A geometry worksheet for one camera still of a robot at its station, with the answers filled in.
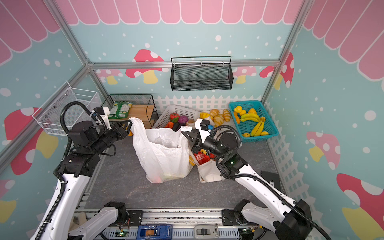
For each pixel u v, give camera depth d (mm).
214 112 1163
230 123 1128
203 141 550
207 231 687
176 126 1075
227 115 1160
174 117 1088
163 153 717
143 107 1026
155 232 670
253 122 1151
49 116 653
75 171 433
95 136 498
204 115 1158
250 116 1119
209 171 804
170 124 1084
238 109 1134
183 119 1088
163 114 1067
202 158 869
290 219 380
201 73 975
